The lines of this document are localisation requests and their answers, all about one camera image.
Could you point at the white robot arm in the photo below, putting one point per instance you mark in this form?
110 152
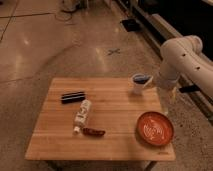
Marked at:
183 55

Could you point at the white squeeze bottle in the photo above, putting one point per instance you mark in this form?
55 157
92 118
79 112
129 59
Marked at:
81 116

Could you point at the white cup with blue item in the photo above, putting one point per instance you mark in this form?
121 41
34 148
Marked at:
138 82

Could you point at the wooden table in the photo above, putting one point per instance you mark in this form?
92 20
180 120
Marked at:
115 109

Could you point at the dark red sausage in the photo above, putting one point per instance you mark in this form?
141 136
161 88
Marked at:
93 132

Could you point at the orange patterned plate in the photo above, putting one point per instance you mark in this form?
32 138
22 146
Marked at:
155 128

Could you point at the black floor mat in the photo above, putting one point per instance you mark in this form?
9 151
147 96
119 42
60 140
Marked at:
130 25

